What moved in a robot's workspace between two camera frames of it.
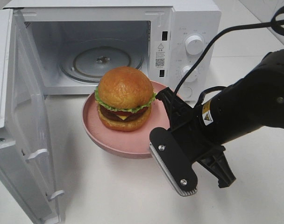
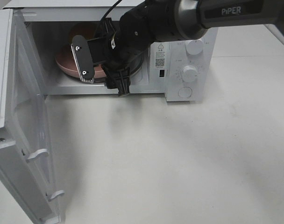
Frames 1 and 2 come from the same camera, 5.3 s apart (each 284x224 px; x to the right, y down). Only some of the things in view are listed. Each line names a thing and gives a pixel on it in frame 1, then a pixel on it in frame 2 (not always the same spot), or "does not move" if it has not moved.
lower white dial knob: x=192 y=76 does not move
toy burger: x=124 y=96 -> x=87 y=30
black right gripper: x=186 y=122 -> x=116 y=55
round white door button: x=185 y=92 does not move
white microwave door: x=20 y=130 does not move
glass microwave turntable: x=88 y=61 -> x=102 y=79
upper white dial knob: x=194 y=45 does not move
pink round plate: x=134 y=144 -> x=65 y=59
